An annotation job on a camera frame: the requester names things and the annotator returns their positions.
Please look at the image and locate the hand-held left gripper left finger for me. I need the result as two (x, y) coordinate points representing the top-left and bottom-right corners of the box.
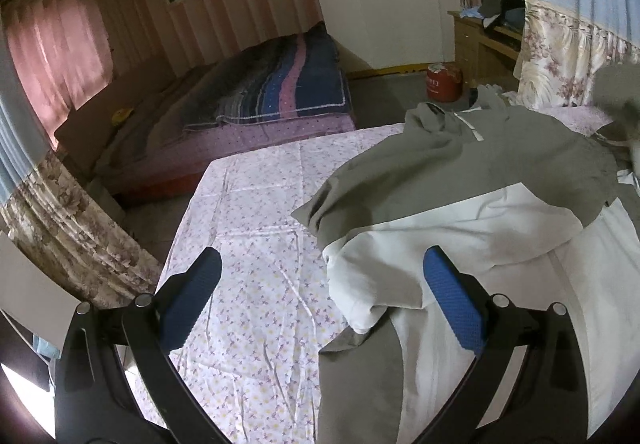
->
(54, 246), (231, 444)

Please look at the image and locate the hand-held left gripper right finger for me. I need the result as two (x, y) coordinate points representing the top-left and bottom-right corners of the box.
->
(422, 245), (593, 444)

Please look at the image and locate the grey and white jacket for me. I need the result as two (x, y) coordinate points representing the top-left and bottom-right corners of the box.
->
(291, 66), (640, 444)

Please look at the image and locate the pink floral bed sheet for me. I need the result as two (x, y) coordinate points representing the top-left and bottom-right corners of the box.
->
(127, 106), (640, 444)

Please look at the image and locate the brown floral curtain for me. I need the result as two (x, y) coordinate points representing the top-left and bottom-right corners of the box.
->
(0, 29), (163, 310)

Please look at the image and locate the bed with purple sheet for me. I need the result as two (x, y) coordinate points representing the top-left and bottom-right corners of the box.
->
(52, 64), (357, 197)

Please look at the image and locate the white panel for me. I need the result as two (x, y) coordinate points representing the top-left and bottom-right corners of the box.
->
(0, 229), (76, 340)

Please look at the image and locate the red canister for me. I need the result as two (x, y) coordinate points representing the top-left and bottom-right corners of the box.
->
(425, 63), (465, 102)

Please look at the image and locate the striped blue and pink blanket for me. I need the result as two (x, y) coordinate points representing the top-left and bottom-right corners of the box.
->
(180, 24), (356, 132)

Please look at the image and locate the pink curtain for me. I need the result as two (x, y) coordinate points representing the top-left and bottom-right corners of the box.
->
(2, 0), (113, 150)

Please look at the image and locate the blue and floral curtain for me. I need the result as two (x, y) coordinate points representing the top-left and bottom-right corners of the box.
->
(512, 0), (640, 112)

